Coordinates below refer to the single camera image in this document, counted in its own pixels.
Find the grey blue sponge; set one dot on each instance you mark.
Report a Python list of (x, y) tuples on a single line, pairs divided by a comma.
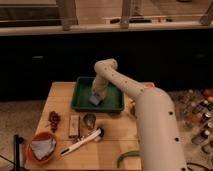
[(95, 100)]

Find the green plastic tray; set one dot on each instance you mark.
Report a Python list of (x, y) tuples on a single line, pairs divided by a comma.
[(113, 103)]

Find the green pepper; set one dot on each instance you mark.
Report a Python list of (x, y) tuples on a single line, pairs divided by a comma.
[(133, 153)]

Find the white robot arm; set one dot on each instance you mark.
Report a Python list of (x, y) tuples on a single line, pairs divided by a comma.
[(159, 139)]

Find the black tripod stand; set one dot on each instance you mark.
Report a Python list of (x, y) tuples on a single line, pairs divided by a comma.
[(17, 144)]

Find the wooden block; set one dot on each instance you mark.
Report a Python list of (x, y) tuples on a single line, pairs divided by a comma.
[(74, 126)]

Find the dark red grape bunch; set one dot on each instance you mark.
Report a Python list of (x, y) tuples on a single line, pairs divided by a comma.
[(54, 119)]

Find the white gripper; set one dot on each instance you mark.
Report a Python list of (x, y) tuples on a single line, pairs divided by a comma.
[(99, 87)]

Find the white handled brush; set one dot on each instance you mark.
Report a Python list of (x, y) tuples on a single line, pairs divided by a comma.
[(94, 135)]

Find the small metal cup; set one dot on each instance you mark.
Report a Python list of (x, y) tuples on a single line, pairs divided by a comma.
[(89, 120)]

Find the grey cloth in bowl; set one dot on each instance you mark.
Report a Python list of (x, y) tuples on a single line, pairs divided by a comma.
[(43, 148)]

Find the orange bowl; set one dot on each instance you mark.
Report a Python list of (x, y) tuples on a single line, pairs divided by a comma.
[(38, 137)]

